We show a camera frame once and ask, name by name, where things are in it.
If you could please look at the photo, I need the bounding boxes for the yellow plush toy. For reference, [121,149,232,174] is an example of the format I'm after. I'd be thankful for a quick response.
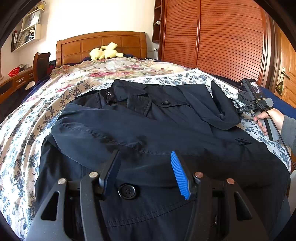
[90,42,124,60]

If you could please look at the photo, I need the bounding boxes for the black double-breasted coat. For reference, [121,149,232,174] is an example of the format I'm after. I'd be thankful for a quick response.
[29,80,290,240]

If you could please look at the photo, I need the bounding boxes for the dark wooden chair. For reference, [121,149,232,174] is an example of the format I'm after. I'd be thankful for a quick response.
[33,52,51,84]

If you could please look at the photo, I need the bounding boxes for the pink floral quilt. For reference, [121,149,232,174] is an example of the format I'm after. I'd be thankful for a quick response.
[24,57,189,106]

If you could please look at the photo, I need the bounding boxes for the blue floral bed sheet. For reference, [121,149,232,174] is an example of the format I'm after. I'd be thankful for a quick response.
[1,69,290,240]

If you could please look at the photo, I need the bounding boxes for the wooden desk cabinet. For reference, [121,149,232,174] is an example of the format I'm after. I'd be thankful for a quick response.
[0,67,34,104]

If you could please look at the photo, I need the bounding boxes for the wooden louvered wardrobe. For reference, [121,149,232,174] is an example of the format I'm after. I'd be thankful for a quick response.
[152,1,273,87]

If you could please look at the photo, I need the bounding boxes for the wooden door with handle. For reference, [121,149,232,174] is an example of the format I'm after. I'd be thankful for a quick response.
[275,30,296,108]

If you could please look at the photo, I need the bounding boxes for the wooden headboard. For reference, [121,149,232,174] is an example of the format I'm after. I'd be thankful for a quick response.
[55,31,148,68]

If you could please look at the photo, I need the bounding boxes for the folded navy blue clothes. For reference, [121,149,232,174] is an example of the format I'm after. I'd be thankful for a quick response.
[259,86,296,119]

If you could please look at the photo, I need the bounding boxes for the person's right hand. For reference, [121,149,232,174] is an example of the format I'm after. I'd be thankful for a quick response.
[253,108,286,137]

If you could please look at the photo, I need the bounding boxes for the grey sleeve forearm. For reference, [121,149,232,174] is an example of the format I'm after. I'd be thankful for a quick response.
[281,115,296,155]

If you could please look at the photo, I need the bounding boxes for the white wall shelf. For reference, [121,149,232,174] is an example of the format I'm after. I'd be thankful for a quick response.
[11,8,45,52]

